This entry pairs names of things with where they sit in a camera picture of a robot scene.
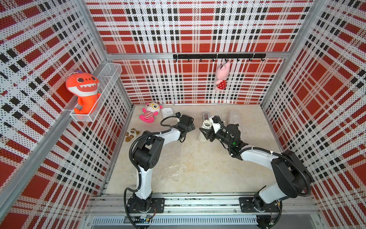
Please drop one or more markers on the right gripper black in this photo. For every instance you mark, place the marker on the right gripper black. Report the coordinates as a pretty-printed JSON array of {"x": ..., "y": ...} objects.
[{"x": 208, "y": 133}]

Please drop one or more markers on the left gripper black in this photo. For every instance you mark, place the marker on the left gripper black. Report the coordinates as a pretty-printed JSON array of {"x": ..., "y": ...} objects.
[{"x": 191, "y": 126}]

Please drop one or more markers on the small white ribbed vase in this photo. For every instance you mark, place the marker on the small white ribbed vase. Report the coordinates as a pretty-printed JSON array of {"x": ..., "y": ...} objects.
[{"x": 206, "y": 126}]

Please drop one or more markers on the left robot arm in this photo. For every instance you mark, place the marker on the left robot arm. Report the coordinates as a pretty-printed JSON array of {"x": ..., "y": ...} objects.
[{"x": 143, "y": 188}]

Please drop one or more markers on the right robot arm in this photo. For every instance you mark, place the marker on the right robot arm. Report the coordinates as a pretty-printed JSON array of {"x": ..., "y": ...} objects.
[{"x": 292, "y": 179}]

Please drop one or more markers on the white alarm clock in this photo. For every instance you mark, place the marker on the white alarm clock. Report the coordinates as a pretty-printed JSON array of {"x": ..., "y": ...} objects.
[{"x": 167, "y": 112}]

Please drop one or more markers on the pink striped plush doll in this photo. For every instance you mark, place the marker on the pink striped plush doll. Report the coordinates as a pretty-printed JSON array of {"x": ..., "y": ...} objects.
[{"x": 150, "y": 111}]

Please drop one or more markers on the brown white plush dog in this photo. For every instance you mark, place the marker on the brown white plush dog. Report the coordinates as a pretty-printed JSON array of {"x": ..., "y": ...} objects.
[{"x": 131, "y": 134}]

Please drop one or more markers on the pink pig plush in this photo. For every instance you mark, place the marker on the pink pig plush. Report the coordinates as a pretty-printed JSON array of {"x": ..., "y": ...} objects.
[{"x": 222, "y": 74}]

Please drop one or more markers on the orange shark plush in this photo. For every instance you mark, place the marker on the orange shark plush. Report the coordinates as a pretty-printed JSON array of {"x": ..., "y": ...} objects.
[{"x": 85, "y": 87}]

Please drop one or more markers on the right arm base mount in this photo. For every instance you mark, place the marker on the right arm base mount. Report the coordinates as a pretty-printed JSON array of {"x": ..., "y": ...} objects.
[{"x": 248, "y": 204}]

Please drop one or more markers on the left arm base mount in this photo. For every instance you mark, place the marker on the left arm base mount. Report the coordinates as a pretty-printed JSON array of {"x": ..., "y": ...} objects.
[{"x": 151, "y": 205}]

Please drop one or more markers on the black hook rail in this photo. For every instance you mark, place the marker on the black hook rail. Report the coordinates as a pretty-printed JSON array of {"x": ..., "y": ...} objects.
[{"x": 214, "y": 56}]

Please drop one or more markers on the clear acrylic wall shelf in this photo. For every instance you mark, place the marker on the clear acrylic wall shelf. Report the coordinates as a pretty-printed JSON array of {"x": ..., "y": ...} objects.
[{"x": 111, "y": 95}]

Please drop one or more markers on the aluminium front rail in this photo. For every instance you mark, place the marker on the aluminium front rail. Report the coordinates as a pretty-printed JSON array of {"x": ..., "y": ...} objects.
[{"x": 222, "y": 210}]

